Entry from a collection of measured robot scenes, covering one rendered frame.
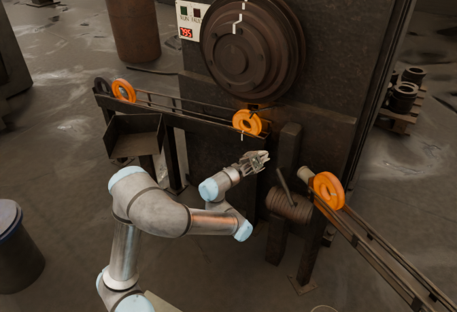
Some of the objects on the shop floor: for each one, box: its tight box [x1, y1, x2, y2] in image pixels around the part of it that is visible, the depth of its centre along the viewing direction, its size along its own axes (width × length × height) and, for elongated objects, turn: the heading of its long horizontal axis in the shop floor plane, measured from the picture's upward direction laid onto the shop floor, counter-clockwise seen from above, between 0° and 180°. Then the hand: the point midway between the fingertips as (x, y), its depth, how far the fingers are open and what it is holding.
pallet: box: [373, 67, 428, 137], centre depth 306 cm, size 120×82×44 cm
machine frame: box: [174, 0, 423, 247], centre depth 172 cm, size 73×108×176 cm
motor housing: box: [265, 186, 314, 267], centre depth 157 cm, size 13×22×54 cm, turn 58°
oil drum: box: [102, 0, 162, 63], centre depth 392 cm, size 59×59×89 cm
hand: (264, 153), depth 132 cm, fingers closed
